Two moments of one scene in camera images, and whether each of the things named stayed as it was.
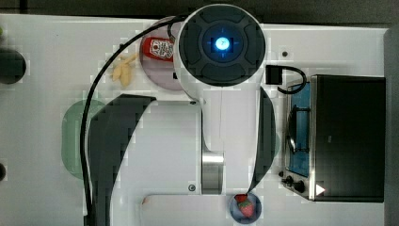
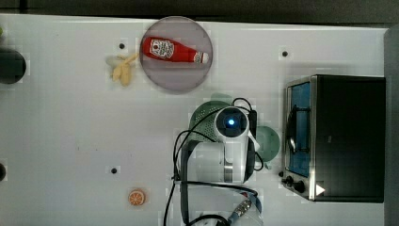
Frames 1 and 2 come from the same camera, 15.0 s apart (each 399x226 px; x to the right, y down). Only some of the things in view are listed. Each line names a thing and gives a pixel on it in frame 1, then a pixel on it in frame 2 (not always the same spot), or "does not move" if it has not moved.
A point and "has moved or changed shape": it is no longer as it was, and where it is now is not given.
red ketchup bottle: x=159 y=48 does not move
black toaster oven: x=335 y=139 does not move
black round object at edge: x=12 y=66 does not move
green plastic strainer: x=71 y=137 has moved or changed shape
